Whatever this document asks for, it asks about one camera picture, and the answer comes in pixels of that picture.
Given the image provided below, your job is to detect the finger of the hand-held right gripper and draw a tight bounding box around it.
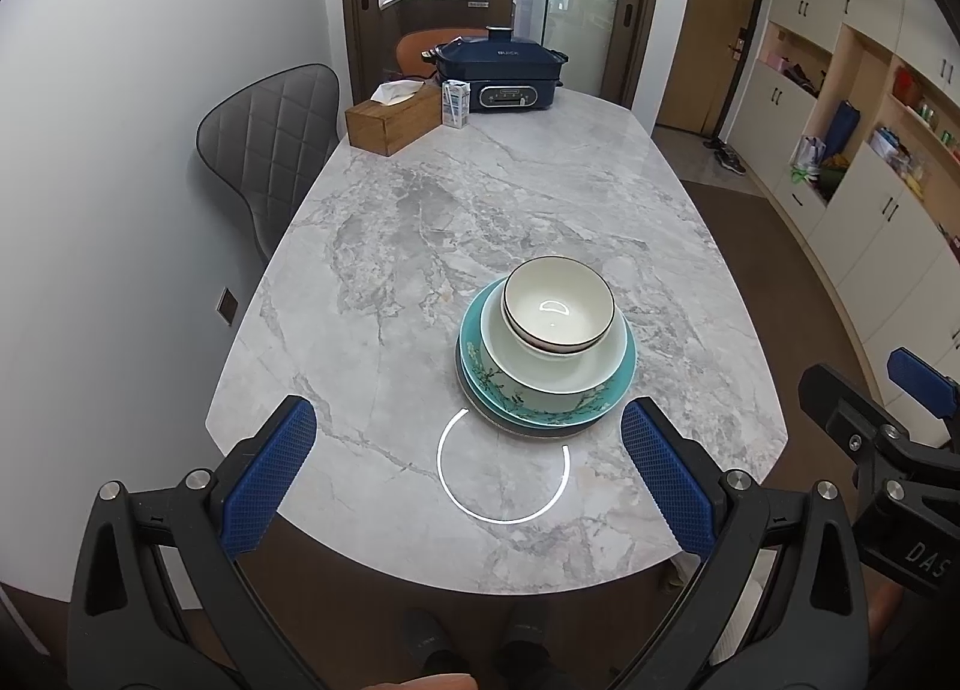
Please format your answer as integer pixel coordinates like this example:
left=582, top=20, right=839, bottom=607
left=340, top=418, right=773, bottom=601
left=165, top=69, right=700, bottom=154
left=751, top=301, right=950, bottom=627
left=886, top=347, right=960, bottom=447
left=797, top=362, right=908, bottom=470

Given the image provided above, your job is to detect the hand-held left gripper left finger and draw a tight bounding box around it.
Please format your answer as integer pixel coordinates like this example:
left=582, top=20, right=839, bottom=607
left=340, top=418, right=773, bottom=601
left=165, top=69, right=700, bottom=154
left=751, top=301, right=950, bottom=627
left=66, top=394, right=331, bottom=690

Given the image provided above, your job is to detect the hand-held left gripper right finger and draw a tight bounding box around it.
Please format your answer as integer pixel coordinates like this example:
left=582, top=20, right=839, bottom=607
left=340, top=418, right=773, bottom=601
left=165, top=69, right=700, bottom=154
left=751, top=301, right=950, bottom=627
left=611, top=396, right=875, bottom=690

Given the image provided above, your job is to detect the large white bowl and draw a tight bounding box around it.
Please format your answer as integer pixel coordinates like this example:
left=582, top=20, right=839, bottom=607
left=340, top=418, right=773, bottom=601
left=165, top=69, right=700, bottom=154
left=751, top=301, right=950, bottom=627
left=478, top=283, right=638, bottom=397

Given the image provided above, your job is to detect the grey gradient plate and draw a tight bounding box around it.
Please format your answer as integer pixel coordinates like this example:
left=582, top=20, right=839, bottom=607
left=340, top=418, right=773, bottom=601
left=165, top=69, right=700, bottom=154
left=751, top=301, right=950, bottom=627
left=455, top=341, right=627, bottom=437

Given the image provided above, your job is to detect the large teal floral plate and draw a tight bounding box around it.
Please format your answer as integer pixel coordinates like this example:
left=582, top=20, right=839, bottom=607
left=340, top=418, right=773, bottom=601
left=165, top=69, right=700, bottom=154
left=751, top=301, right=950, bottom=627
left=459, top=277, right=637, bottom=430

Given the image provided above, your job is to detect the small white bowl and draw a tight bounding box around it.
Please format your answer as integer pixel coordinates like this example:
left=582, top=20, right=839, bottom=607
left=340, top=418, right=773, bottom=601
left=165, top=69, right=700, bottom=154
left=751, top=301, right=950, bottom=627
left=507, top=319, right=617, bottom=356

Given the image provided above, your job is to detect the dark-rimmed floral bowl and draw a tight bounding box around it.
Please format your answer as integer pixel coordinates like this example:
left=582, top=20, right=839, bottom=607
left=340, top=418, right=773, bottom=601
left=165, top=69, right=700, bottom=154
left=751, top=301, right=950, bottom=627
left=502, top=256, right=617, bottom=352

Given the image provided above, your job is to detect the person's right hand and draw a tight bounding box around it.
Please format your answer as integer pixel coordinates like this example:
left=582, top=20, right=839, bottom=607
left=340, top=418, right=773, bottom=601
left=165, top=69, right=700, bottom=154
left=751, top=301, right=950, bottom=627
left=870, top=577, right=913, bottom=635

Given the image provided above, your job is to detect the person's left hand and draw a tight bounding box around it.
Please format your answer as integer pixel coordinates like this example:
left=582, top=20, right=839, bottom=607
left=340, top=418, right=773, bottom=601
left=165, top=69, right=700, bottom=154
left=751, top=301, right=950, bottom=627
left=367, top=673, right=477, bottom=690

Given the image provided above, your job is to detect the dark slipper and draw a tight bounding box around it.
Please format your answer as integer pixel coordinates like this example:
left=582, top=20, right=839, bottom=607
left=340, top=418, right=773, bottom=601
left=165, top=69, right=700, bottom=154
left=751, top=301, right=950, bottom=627
left=401, top=607, right=470, bottom=690
left=499, top=619, right=556, bottom=690

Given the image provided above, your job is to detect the white shopping bag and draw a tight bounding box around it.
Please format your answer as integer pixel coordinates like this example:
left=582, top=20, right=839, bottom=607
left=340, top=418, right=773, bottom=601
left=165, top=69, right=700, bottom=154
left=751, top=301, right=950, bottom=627
left=791, top=135, right=827, bottom=182

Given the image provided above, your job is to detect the blue bag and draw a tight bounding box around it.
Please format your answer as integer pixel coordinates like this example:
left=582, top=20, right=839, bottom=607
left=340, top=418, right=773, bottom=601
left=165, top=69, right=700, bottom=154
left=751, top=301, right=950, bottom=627
left=825, top=101, right=860, bottom=163

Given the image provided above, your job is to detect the grey quilted chair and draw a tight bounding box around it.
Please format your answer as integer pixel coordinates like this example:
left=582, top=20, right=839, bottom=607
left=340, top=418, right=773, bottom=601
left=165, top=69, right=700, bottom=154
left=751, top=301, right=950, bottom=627
left=196, top=64, right=342, bottom=263

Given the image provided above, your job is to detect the wooden tissue box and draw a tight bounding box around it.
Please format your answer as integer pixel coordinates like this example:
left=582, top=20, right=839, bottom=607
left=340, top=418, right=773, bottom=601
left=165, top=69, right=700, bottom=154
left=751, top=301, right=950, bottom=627
left=345, top=90, right=443, bottom=157

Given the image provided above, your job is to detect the white tissue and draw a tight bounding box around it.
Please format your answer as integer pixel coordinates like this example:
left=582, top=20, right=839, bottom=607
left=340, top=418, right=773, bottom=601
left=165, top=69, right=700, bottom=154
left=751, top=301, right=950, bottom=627
left=370, top=80, right=426, bottom=106

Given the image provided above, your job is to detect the white milk carton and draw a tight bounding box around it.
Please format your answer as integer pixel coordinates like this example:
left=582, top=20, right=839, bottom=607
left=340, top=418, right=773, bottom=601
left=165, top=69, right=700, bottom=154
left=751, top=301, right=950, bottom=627
left=441, top=79, right=471, bottom=129

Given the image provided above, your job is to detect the wooden entrance door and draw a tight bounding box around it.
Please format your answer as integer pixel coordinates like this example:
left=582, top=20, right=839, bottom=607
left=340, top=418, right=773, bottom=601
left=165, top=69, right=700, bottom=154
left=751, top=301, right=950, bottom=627
left=654, top=0, right=773, bottom=137

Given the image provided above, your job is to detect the dark blue electric cooker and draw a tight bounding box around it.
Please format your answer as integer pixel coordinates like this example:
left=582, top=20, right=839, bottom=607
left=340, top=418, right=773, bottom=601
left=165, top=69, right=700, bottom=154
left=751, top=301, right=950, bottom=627
left=421, top=25, right=569, bottom=113

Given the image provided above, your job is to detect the orange chair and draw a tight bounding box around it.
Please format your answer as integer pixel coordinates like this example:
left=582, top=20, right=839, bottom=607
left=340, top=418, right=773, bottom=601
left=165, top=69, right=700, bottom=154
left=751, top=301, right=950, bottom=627
left=395, top=28, right=488, bottom=80

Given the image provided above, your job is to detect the white wall cabinet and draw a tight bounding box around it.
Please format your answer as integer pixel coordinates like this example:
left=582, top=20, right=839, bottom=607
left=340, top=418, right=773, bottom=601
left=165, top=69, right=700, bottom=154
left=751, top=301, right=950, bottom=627
left=750, top=0, right=960, bottom=436

